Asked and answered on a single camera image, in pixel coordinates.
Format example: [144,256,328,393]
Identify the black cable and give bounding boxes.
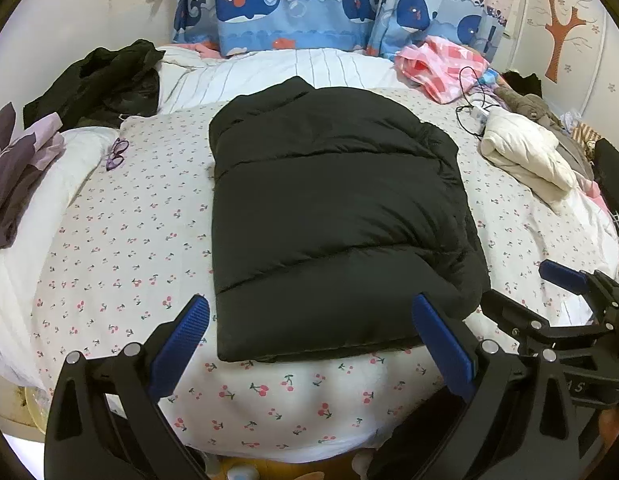
[457,66,500,136]

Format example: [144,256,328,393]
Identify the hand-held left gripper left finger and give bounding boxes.
[44,296,210,480]

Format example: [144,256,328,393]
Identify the dark cloth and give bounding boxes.
[594,137,619,196]

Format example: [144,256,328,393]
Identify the plain pink cloth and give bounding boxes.
[182,42,225,61]

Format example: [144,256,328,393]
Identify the cherry print bed sheet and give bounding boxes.
[34,87,619,451]

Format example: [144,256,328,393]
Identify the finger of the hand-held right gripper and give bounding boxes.
[482,290,557,348]
[539,260,619,328]

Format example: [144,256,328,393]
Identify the blue whale print curtain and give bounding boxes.
[172,0,510,58]

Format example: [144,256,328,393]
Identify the black clothing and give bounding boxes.
[502,71,543,98]

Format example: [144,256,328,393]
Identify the pink checked cloth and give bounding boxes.
[394,36,490,106]

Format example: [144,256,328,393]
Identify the yellow basin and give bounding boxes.
[24,387,53,433]

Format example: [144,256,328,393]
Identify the white duvet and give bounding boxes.
[0,127,120,386]

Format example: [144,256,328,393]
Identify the cream white puffer jacket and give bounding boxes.
[479,108,577,191]

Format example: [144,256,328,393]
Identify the purple eyeglasses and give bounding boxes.
[106,137,131,171]

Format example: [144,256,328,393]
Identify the crumpled black coat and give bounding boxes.
[24,39,166,128]

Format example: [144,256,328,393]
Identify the black puffer jacket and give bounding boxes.
[210,76,493,363]

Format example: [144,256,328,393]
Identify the purple cloth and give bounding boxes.
[0,102,65,251]

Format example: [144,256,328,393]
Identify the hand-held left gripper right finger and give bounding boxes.
[367,294,603,480]

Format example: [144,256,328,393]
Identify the white striped blanket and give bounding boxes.
[124,45,425,116]

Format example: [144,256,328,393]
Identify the grey brown clothing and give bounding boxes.
[499,87,565,131]

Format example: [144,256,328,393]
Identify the brown tree wall sticker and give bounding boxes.
[542,0,587,83]

